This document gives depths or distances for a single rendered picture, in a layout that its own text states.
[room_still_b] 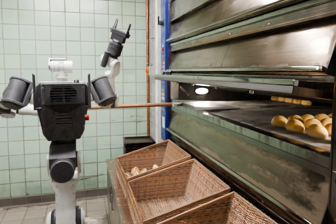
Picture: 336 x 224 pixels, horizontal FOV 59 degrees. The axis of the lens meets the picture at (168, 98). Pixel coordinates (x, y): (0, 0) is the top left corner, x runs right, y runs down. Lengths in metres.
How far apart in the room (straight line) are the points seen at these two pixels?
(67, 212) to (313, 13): 1.52
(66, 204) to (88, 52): 2.03
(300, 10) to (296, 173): 0.61
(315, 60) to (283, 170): 0.48
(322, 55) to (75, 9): 2.85
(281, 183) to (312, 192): 0.16
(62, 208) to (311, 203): 1.25
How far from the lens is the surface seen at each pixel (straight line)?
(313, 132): 1.38
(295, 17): 1.24
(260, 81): 1.12
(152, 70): 3.19
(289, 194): 1.29
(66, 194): 1.81
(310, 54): 1.14
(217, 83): 1.42
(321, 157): 1.14
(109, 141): 3.56
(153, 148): 2.66
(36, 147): 3.59
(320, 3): 1.15
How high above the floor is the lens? 1.45
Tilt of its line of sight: 5 degrees down
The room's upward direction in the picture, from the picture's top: straight up
